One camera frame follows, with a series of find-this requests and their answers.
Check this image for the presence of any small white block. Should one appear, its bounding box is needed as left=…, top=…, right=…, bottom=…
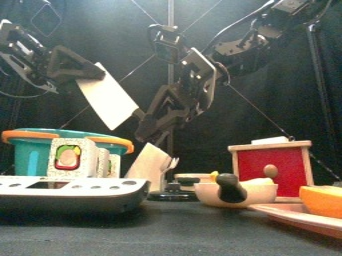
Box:
left=250, top=135, right=291, bottom=146

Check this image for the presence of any black toy pestle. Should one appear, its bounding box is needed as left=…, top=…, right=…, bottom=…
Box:
left=215, top=172, right=249, bottom=204

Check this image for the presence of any white toy cutting board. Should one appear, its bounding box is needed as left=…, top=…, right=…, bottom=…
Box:
left=0, top=175, right=152, bottom=215

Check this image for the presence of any teal basket with orange rim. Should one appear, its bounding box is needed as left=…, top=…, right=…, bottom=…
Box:
left=0, top=127, right=136, bottom=178

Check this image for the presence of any red wooden drawer box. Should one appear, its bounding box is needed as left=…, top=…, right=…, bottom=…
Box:
left=227, top=139, right=315, bottom=198

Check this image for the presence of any thin white toy sushi piece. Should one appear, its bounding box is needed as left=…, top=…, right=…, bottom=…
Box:
left=95, top=147, right=112, bottom=179
left=107, top=152, right=123, bottom=179

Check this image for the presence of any pink toy tray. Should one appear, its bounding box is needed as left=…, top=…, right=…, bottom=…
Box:
left=247, top=194, right=342, bottom=240

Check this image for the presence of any black frame post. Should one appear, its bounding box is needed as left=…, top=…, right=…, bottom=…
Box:
left=306, top=21, right=337, bottom=162

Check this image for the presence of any silver vertical frame pole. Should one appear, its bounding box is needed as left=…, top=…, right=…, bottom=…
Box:
left=166, top=0, right=176, bottom=183

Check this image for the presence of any white toy bowl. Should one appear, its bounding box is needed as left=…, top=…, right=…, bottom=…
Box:
left=194, top=177, right=279, bottom=210

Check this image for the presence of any orange toy fruit piece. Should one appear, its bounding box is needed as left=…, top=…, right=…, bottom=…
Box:
left=298, top=185, right=342, bottom=220

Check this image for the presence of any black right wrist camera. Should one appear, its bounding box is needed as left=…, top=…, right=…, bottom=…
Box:
left=147, top=23, right=190, bottom=65

